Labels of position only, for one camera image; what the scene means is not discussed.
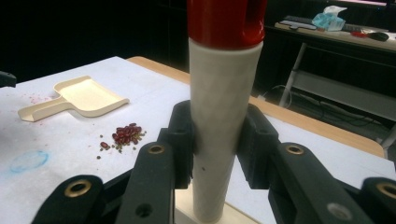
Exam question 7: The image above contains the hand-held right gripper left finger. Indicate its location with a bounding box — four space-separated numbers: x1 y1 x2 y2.
157 99 196 190

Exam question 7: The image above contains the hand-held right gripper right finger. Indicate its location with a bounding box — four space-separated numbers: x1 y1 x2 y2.
236 104 280 190

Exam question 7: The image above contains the white brush with red cap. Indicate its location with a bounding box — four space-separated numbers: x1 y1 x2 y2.
173 0 269 224

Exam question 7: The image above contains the pile of red and green beans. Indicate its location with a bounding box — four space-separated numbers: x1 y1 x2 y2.
96 122 148 161

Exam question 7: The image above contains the cream plastic dustpan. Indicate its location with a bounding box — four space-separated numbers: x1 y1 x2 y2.
17 75 131 123

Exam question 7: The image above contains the background desk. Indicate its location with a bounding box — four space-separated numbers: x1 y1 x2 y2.
273 21 396 123

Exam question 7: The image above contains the white table cover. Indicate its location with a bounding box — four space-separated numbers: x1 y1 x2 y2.
0 55 396 224

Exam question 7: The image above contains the dark keyboard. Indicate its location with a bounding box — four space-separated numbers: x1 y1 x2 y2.
278 15 319 31

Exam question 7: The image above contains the blue and white tissue pack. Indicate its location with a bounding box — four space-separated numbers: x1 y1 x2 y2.
311 5 348 33

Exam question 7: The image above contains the black computer mouse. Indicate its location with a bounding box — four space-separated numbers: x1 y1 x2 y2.
368 31 390 43

